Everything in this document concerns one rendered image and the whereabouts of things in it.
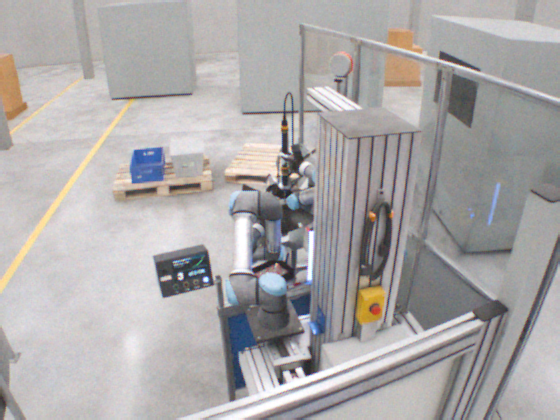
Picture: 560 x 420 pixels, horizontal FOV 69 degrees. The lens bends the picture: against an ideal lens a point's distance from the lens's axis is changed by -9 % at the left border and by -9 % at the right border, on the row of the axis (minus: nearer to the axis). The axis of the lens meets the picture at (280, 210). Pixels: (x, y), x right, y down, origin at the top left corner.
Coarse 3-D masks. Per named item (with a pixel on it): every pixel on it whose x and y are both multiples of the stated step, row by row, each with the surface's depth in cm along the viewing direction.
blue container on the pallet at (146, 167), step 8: (136, 152) 565; (144, 152) 568; (160, 152) 572; (136, 160) 570; (144, 160) 573; (152, 160) 575; (160, 160) 578; (136, 168) 516; (144, 168) 517; (152, 168) 520; (160, 168) 522; (136, 176) 521; (144, 176) 523; (152, 176) 525; (160, 176) 527
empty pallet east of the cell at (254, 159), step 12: (252, 144) 630; (264, 144) 629; (240, 156) 593; (252, 156) 592; (264, 156) 594; (276, 156) 593; (228, 168) 560; (240, 168) 560; (252, 168) 560; (264, 168) 559; (276, 168) 559; (228, 180) 556; (240, 180) 557; (252, 180) 557
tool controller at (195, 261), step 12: (168, 252) 214; (180, 252) 213; (192, 252) 211; (204, 252) 212; (156, 264) 204; (168, 264) 206; (180, 264) 208; (192, 264) 210; (204, 264) 213; (168, 276) 207; (192, 276) 212; (204, 276) 214; (168, 288) 208; (180, 288) 211; (192, 288) 213
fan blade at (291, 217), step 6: (282, 204) 262; (288, 210) 258; (294, 210) 258; (300, 210) 258; (282, 216) 254; (288, 216) 253; (294, 216) 253; (300, 216) 253; (306, 216) 253; (312, 216) 252; (288, 222) 250; (294, 222) 249; (300, 222) 249; (306, 222) 248; (288, 228) 247; (294, 228) 246
